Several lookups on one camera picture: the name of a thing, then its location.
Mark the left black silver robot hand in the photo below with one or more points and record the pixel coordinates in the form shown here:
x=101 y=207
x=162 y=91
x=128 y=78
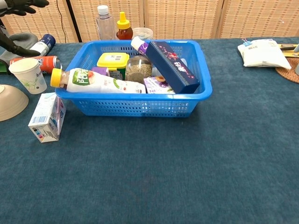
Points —
x=21 y=5

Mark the flower print paper cup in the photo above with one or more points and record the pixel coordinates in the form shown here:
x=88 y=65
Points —
x=30 y=77

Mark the beige bowl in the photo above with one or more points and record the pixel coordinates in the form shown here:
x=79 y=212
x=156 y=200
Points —
x=9 y=105

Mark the white green-label bottle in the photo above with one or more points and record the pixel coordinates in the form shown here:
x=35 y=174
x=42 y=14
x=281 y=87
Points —
x=98 y=84

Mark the white blue milk carton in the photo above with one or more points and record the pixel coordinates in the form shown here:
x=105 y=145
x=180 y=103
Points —
x=43 y=114

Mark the grey-blue cup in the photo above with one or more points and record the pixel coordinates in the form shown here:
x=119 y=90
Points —
x=297 y=70

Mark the white blue spray bottle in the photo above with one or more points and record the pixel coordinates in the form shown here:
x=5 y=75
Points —
x=45 y=44

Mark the black tripod stand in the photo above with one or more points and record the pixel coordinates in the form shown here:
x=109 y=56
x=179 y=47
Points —
x=73 y=23

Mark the orange soda can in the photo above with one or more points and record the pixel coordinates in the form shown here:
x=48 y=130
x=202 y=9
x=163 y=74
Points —
x=50 y=63

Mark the clear bottle white cap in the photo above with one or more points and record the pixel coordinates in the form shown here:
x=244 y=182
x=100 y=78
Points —
x=105 y=25

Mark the small purple box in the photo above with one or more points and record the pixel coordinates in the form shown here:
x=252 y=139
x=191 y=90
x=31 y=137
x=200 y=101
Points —
x=100 y=71

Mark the honey bottle yellow cap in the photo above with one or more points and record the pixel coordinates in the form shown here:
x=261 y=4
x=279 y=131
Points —
x=124 y=30

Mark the yellow lid container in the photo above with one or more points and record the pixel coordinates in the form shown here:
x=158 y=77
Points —
x=113 y=60

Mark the purple tube white cap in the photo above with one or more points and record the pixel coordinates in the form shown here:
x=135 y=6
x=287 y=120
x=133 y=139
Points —
x=137 y=44

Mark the round clear clip container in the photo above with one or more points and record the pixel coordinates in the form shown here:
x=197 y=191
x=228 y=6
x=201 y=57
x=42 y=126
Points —
x=144 y=32

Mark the glass jar of grains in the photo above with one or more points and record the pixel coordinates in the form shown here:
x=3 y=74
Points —
x=139 y=68

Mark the blue plastic basket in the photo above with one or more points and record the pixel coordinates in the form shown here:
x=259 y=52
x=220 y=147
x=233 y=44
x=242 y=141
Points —
x=140 y=105

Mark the purple white snack packet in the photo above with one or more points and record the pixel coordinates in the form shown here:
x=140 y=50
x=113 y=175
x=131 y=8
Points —
x=157 y=85

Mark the long dark blue box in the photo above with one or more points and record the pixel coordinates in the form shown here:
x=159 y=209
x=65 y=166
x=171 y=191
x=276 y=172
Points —
x=172 y=65

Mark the bamboo folding screen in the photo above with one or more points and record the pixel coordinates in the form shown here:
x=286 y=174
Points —
x=210 y=18

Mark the dark blue table mat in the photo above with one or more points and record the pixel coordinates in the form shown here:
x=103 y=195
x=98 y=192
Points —
x=149 y=163

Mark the blue binder clip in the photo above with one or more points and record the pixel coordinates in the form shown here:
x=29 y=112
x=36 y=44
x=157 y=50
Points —
x=246 y=43

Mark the white pouch bag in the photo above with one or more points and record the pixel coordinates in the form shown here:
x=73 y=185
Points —
x=261 y=56

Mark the yellow carded razor pack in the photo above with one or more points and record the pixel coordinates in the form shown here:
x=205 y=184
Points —
x=288 y=51

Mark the round woven coaster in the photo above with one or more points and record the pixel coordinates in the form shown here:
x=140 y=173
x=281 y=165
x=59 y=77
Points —
x=289 y=73

